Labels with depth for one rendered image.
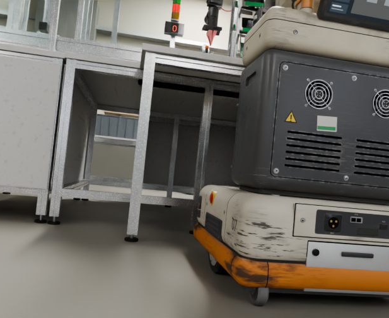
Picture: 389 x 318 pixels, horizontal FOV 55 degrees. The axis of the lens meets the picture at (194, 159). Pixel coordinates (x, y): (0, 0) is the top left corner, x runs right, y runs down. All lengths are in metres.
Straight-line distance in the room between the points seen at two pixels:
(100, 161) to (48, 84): 3.96
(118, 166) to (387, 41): 5.02
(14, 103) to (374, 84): 1.59
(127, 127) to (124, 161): 1.90
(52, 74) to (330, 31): 1.36
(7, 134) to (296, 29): 1.45
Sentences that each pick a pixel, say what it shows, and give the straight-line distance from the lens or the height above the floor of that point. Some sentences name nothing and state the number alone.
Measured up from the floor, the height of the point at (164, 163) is 0.39.
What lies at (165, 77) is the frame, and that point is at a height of 0.81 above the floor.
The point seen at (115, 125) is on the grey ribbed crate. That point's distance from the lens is 4.05.
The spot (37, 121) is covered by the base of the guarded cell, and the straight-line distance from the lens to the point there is 2.00.
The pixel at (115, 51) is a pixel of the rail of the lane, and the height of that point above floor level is 0.92.
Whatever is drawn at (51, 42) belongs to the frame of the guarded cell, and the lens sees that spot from 2.10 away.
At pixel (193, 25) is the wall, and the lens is 6.42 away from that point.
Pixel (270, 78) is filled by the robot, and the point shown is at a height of 0.60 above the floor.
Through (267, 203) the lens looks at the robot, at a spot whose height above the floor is 0.26.
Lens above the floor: 0.32
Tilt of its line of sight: 2 degrees up
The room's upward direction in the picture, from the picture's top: 6 degrees clockwise
